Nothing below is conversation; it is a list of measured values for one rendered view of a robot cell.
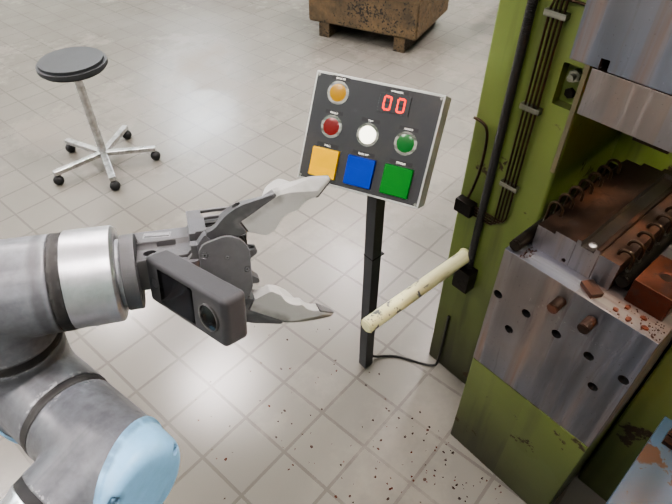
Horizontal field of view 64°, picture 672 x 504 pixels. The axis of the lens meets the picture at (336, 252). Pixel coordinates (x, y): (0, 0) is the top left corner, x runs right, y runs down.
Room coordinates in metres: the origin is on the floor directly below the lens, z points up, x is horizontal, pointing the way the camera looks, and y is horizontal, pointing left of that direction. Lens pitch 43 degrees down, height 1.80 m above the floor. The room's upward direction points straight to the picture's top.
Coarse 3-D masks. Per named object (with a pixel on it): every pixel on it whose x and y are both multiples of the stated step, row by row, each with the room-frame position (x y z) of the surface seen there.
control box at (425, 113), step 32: (320, 96) 1.27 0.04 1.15; (352, 96) 1.24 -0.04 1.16; (384, 96) 1.22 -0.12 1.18; (416, 96) 1.19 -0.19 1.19; (320, 128) 1.23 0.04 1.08; (352, 128) 1.20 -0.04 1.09; (384, 128) 1.18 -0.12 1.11; (416, 128) 1.15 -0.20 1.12; (384, 160) 1.13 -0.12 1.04; (416, 160) 1.11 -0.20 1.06; (416, 192) 1.07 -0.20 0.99
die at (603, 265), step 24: (624, 168) 1.19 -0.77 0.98; (648, 168) 1.18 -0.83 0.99; (600, 192) 1.09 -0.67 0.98; (624, 192) 1.07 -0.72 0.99; (552, 216) 0.99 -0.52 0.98; (576, 216) 0.98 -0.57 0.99; (600, 216) 0.98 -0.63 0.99; (648, 216) 0.98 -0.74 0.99; (552, 240) 0.93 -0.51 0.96; (576, 240) 0.90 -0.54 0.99; (624, 240) 0.89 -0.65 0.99; (648, 240) 0.89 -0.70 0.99; (576, 264) 0.87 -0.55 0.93; (600, 264) 0.84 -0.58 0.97; (624, 264) 0.83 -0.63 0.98
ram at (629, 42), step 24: (600, 0) 0.98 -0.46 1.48; (624, 0) 0.95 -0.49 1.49; (648, 0) 0.92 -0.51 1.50; (600, 24) 0.97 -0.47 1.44; (624, 24) 0.94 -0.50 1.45; (648, 24) 0.91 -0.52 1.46; (576, 48) 0.99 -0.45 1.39; (600, 48) 0.96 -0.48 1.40; (624, 48) 0.93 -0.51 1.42; (648, 48) 0.90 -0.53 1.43; (624, 72) 0.92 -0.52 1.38; (648, 72) 0.89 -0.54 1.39
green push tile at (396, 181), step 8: (384, 168) 1.12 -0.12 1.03; (392, 168) 1.11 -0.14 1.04; (400, 168) 1.11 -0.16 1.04; (408, 168) 1.11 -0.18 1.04; (384, 176) 1.11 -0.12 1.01; (392, 176) 1.10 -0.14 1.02; (400, 176) 1.10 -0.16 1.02; (408, 176) 1.09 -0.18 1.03; (384, 184) 1.10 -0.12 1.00; (392, 184) 1.09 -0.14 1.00; (400, 184) 1.08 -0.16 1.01; (408, 184) 1.08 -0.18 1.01; (384, 192) 1.09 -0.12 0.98; (392, 192) 1.08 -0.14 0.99; (400, 192) 1.07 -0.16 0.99; (408, 192) 1.07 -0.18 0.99
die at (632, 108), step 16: (608, 64) 0.98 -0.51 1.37; (592, 80) 0.96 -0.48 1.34; (608, 80) 0.93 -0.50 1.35; (624, 80) 0.91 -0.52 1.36; (592, 96) 0.95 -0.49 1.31; (608, 96) 0.93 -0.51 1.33; (624, 96) 0.91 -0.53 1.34; (640, 96) 0.89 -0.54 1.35; (656, 96) 0.87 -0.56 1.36; (592, 112) 0.94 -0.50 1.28; (608, 112) 0.92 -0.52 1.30; (624, 112) 0.90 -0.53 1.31; (640, 112) 0.88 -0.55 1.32; (656, 112) 0.86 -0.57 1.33; (624, 128) 0.89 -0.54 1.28; (640, 128) 0.87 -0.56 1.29; (656, 128) 0.85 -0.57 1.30; (656, 144) 0.84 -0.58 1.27
